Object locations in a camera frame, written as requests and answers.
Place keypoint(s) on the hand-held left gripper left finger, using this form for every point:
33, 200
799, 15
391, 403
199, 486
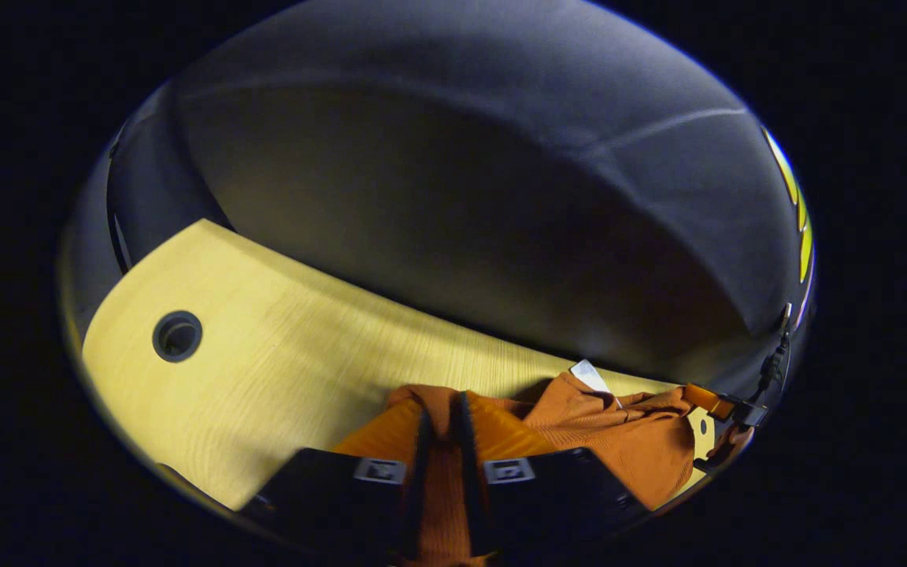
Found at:
423, 472

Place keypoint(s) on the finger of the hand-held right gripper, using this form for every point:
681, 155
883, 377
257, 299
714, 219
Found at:
751, 414

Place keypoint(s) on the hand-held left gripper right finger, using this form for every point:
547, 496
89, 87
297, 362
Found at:
469, 480

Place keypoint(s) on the orange shirt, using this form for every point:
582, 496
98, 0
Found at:
619, 441

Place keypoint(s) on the black backdrop cloth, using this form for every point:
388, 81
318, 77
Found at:
461, 197

